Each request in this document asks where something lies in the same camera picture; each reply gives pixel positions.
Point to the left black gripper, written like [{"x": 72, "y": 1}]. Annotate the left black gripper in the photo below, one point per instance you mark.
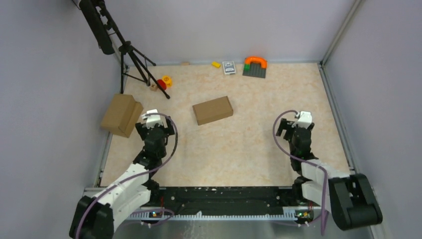
[{"x": 168, "y": 130}]

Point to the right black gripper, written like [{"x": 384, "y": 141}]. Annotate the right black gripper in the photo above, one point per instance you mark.
[{"x": 284, "y": 125}]

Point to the brown cardboard box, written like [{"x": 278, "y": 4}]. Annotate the brown cardboard box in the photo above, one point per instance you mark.
[
  {"x": 122, "y": 115},
  {"x": 213, "y": 110}
]

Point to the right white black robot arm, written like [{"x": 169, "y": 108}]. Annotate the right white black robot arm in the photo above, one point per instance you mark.
[{"x": 349, "y": 198}]

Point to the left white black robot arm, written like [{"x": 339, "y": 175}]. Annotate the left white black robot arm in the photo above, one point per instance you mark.
[{"x": 99, "y": 216}]

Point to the folded brown cardboard box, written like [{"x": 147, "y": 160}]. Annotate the folded brown cardboard box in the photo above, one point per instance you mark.
[{"x": 122, "y": 115}]

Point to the playing card deck box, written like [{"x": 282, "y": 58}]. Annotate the playing card deck box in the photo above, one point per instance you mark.
[{"x": 229, "y": 67}]

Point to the small wooden cube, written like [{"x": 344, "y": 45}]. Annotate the small wooden cube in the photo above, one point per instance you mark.
[{"x": 153, "y": 88}]

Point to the red round toy disc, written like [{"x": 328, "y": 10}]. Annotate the red round toy disc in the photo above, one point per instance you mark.
[{"x": 162, "y": 84}]

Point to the yellow round toy disc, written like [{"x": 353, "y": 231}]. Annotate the yellow round toy disc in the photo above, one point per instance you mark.
[{"x": 168, "y": 81}]

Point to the grey building baseplate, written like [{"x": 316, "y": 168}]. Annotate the grey building baseplate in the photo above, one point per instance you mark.
[{"x": 255, "y": 71}]

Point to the orange arch block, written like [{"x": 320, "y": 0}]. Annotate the orange arch block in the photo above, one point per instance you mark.
[{"x": 257, "y": 60}]

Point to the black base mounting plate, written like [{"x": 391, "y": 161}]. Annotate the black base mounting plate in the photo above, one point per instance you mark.
[{"x": 227, "y": 201}]

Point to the yellow small block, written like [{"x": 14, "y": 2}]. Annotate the yellow small block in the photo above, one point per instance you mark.
[{"x": 216, "y": 64}]

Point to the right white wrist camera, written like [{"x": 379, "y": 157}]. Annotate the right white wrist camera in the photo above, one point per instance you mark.
[{"x": 304, "y": 119}]

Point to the aluminium frame rail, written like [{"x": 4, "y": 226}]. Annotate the aluminium frame rail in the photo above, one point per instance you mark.
[{"x": 295, "y": 216}]

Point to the black camera tripod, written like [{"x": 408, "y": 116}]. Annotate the black camera tripod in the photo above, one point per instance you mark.
[{"x": 103, "y": 27}]

